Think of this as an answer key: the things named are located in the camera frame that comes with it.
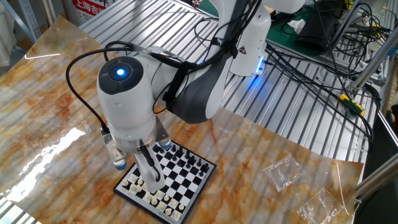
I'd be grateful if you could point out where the black fabric pouch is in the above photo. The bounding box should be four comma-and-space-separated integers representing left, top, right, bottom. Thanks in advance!
294, 6, 341, 54

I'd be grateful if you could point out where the aluminium profile rail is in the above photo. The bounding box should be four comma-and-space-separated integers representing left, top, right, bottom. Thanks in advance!
354, 152, 398, 202

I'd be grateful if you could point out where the yellow handled screwdriver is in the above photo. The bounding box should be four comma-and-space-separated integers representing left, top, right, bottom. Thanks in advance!
315, 76, 366, 116

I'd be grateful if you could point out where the silver ribbed bar blue cap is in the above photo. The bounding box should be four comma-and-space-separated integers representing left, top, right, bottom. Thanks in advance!
155, 117, 172, 151
101, 129, 127, 171

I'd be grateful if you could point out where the long black arm cable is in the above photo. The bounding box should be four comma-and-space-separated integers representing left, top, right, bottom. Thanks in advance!
65, 0, 265, 138

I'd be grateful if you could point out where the aluminium profile post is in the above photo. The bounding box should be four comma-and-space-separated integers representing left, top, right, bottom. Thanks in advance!
349, 30, 398, 93

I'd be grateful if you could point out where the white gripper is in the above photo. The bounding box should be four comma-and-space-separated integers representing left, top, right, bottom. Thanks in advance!
132, 147, 166, 194

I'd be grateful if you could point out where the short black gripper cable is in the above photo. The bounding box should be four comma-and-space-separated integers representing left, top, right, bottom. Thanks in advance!
139, 144, 162, 183

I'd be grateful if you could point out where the thick black table cable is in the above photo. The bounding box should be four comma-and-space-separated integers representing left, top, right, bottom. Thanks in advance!
266, 43, 374, 153

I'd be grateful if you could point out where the beige metal post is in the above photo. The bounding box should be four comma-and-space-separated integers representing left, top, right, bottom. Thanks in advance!
39, 0, 58, 28

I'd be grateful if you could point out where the green table mat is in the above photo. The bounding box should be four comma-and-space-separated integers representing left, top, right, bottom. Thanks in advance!
198, 0, 332, 59

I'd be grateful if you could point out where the clear plastic zip bag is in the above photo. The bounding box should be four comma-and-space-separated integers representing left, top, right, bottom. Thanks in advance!
261, 154, 306, 193
296, 187, 346, 224

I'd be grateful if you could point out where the grey slotted steel upright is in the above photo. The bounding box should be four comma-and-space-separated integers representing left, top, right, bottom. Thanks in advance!
17, 0, 43, 41

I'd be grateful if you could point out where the crumpled white tissue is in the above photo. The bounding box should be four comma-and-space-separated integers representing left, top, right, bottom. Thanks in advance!
287, 18, 307, 35

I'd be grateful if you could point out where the orange marble pattern mat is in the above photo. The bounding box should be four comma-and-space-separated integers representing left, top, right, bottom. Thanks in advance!
0, 15, 364, 224

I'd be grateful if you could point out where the red and white sign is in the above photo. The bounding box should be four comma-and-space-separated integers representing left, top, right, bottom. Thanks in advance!
71, 0, 109, 25

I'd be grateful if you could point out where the black framed folding chessboard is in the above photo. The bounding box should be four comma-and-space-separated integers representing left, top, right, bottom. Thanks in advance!
113, 141, 218, 224

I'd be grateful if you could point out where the grey metal bar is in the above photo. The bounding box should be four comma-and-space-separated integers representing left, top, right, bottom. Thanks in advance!
326, 0, 369, 54

